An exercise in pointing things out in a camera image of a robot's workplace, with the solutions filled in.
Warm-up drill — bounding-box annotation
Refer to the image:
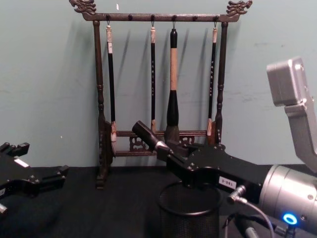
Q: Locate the dark cable with silver plug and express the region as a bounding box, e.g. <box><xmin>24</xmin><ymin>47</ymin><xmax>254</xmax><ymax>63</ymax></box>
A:
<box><xmin>227</xmin><ymin>185</ymin><xmax>277</xmax><ymax>238</ymax></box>

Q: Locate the black brush with grey band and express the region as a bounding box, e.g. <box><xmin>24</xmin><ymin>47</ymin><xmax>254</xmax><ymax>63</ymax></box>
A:
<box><xmin>131</xmin><ymin>120</ymin><xmax>173</xmax><ymax>159</ymax></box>

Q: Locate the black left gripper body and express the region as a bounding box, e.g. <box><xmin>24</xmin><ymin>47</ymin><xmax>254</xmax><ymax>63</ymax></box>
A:
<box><xmin>0</xmin><ymin>151</ymin><xmax>38</xmax><ymax>199</ymax></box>

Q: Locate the thin black calligraphy brush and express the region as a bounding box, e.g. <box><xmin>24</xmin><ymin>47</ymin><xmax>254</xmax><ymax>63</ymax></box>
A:
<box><xmin>105</xmin><ymin>21</ymin><xmax>118</xmax><ymax>143</ymax></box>
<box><xmin>149</xmin><ymin>21</ymin><xmax>158</xmax><ymax>133</ymax></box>
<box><xmin>206</xmin><ymin>21</ymin><xmax>219</xmax><ymax>137</ymax></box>

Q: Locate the thick tan and black brush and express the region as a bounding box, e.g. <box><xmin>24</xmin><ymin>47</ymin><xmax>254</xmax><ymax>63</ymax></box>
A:
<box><xmin>164</xmin><ymin>21</ymin><xmax>182</xmax><ymax>143</ymax></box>

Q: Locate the black mesh pen holder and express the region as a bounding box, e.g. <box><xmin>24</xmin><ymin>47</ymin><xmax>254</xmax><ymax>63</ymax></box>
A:
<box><xmin>158</xmin><ymin>181</ymin><xmax>221</xmax><ymax>238</ymax></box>

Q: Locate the black table cloth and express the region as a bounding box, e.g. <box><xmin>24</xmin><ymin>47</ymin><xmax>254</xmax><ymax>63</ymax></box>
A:
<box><xmin>0</xmin><ymin>163</ymin><xmax>317</xmax><ymax>238</ymax></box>

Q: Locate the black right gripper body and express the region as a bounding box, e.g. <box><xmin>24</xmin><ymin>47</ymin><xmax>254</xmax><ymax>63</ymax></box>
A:
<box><xmin>186</xmin><ymin>144</ymin><xmax>271</xmax><ymax>203</ymax></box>

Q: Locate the dark wooden brush rack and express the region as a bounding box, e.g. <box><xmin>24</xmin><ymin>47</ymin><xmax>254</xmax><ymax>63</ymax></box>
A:
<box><xmin>68</xmin><ymin>0</ymin><xmax>254</xmax><ymax>191</ymax></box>

